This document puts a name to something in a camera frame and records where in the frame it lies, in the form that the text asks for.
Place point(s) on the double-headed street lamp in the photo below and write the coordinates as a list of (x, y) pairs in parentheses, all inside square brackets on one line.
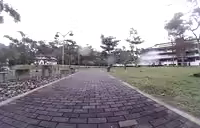
[(63, 46)]

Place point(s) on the green grass lawn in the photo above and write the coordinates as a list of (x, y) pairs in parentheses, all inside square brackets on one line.
[(174, 83)]

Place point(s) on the tall thin tree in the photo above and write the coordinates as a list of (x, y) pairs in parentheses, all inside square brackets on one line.
[(198, 43)]

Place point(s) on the bed of low shrubs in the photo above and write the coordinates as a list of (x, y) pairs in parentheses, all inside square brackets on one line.
[(14, 87)]

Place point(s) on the white multi-storey building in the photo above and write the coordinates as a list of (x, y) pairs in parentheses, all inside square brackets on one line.
[(188, 53)]

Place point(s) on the low concrete wall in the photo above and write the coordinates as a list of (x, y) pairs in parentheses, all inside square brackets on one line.
[(21, 70)]

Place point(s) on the purple brick path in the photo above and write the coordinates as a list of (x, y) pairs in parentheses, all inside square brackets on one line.
[(88, 100)]

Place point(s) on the pale stone kerb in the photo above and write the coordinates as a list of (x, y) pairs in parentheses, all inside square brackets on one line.
[(24, 93), (161, 104)]

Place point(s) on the row of trees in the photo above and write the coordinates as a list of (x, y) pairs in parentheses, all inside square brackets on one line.
[(24, 50)]

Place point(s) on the small white building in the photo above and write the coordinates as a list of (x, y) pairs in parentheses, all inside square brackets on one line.
[(45, 60)]

